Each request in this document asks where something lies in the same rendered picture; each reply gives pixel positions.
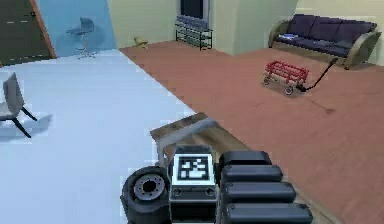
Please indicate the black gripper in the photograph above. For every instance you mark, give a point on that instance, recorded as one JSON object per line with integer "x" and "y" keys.
{"x": 146, "y": 193}

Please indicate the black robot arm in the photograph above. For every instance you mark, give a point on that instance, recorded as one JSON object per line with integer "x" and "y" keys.
{"x": 253, "y": 193}

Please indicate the black metal shelf rack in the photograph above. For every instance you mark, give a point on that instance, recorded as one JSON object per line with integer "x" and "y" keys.
{"x": 194, "y": 31}

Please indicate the small yellow object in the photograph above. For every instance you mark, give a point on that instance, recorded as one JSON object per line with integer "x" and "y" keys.
{"x": 140, "y": 41}

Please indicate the grey chair black legs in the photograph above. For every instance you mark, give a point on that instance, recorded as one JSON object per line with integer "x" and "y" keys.
{"x": 12, "y": 101}

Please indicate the blue swivel stool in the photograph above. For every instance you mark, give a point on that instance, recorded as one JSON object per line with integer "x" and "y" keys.
{"x": 83, "y": 31}

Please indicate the red toy wagon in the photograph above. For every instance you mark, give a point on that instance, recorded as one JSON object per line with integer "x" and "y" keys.
{"x": 286, "y": 74}

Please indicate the dark window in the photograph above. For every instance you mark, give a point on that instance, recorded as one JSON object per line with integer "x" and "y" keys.
{"x": 192, "y": 8}

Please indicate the dark room door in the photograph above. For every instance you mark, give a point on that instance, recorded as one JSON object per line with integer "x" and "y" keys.
{"x": 20, "y": 30}

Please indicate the dark blue sofa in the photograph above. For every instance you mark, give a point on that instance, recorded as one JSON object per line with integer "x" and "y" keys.
{"x": 325, "y": 35}

